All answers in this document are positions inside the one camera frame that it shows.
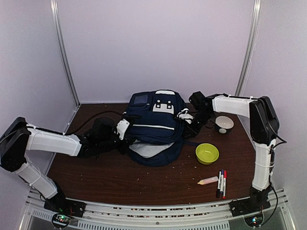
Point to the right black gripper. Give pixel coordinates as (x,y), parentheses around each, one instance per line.
(194,131)

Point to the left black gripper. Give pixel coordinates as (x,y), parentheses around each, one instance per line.
(122,149)

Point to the navy blue student backpack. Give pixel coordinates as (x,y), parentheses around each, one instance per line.
(157,134)

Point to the cream glue tube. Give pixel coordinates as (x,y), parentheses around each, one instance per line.
(208,180)

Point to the red marker pen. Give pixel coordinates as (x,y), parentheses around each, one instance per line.
(224,184)

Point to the blue marker pen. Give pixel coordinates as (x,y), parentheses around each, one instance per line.
(222,183)

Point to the black marker pen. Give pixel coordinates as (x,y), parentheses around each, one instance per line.
(219,184)

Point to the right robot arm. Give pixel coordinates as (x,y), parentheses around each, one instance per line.
(264,126)

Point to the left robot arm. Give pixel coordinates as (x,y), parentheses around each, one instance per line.
(21,137)

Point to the lime green bowl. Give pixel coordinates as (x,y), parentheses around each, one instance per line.
(206,153)

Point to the dark bowl white inside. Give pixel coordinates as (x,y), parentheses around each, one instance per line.
(223,124)

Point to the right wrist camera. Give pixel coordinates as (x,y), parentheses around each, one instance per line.
(185,116)

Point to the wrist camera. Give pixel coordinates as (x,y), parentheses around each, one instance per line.
(121,128)
(185,116)

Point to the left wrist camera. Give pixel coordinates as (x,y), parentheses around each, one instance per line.
(121,128)

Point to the front aluminium rail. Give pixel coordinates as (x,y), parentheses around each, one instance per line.
(206,216)

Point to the right aluminium frame post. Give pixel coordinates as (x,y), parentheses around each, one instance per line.
(251,44)

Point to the aluminium frame post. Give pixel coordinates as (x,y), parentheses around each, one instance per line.
(251,44)
(62,49)

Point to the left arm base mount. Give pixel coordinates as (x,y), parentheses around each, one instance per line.
(65,209)

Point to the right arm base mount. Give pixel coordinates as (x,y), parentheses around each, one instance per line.
(251,208)

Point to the left aluminium frame post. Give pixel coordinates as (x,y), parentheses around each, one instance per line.
(62,49)

